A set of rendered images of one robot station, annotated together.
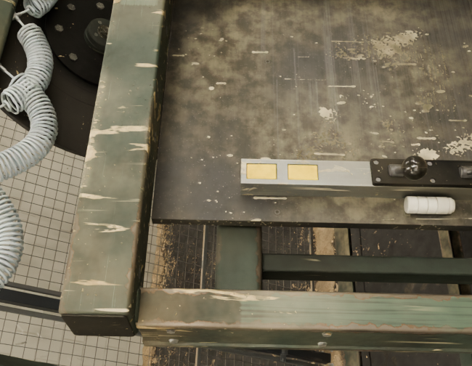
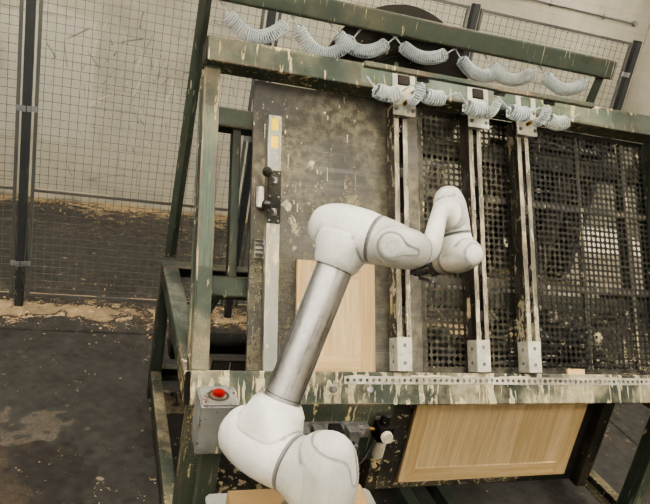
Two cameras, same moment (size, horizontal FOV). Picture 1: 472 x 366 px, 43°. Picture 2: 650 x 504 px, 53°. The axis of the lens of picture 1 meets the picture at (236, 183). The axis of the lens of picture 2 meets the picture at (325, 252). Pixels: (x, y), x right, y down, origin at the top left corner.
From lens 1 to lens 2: 170 cm
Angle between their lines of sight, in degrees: 16
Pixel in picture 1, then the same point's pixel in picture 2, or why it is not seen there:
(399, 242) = not seen: hidden behind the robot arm
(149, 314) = (209, 71)
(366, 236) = not seen: hidden behind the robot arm
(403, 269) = (232, 190)
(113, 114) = (298, 58)
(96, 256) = (230, 48)
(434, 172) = (274, 197)
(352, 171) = (275, 163)
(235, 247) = (243, 117)
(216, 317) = (207, 96)
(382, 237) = not seen: hidden behind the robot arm
